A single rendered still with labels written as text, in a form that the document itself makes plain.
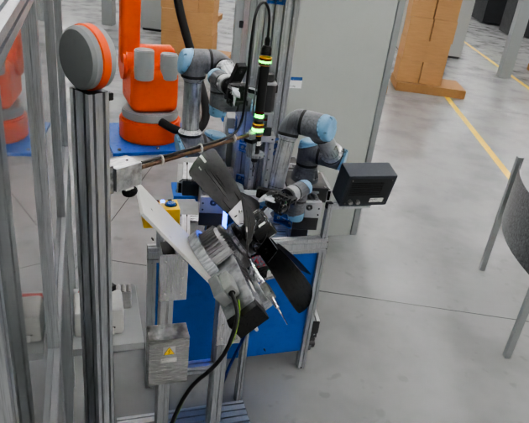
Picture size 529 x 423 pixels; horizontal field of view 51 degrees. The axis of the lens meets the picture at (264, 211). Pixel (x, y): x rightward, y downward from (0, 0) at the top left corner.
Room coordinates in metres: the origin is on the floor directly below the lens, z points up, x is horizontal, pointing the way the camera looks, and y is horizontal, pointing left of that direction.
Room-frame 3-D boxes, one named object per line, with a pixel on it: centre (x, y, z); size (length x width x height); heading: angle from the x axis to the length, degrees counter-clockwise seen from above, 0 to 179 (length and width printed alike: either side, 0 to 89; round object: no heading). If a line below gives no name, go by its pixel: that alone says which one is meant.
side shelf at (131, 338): (1.65, 0.54, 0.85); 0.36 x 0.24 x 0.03; 20
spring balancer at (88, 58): (1.35, 0.48, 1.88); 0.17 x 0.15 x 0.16; 20
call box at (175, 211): (2.18, 0.46, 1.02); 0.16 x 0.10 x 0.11; 110
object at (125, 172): (1.43, 0.42, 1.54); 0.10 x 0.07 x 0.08; 145
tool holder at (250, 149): (1.93, 0.07, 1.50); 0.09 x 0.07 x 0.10; 145
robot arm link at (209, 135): (2.67, 0.30, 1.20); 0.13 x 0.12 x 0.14; 115
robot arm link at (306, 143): (2.76, -0.20, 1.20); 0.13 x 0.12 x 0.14; 68
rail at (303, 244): (2.32, 0.09, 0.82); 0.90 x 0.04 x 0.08; 110
